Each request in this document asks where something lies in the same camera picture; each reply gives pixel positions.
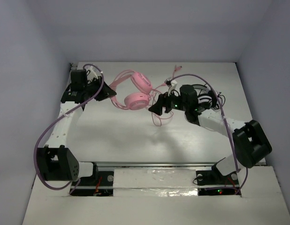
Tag black white headphones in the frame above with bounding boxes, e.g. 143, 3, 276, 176
192, 84, 226, 110

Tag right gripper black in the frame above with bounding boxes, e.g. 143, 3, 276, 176
148, 89, 189, 117

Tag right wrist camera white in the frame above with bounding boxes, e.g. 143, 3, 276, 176
164, 77, 177, 89

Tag pink headphone cable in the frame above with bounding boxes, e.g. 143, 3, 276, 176
148, 65, 183, 127

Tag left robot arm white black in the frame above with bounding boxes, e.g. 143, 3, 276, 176
34, 64, 116, 181

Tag aluminium rail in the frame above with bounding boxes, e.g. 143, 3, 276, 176
92, 160, 267, 170

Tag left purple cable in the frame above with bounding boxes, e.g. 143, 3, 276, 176
33, 63, 106, 195

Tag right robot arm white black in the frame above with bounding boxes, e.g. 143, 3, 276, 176
149, 84, 272, 186

